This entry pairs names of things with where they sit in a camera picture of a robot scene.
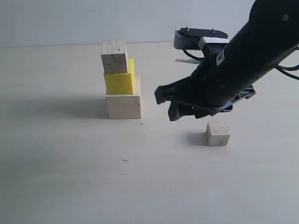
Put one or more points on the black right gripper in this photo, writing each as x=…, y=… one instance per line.
x=222, y=78

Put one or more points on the small pale wooden cube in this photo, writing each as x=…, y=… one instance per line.
x=217, y=133

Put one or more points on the large natural wooden cube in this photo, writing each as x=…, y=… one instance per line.
x=125, y=106

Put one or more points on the yellow painted wooden cube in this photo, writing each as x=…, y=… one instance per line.
x=121, y=83

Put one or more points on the small wooden cube with marks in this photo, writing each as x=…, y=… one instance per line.
x=114, y=57

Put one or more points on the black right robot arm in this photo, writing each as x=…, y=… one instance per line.
x=273, y=30

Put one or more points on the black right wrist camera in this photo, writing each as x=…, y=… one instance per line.
x=187, y=38

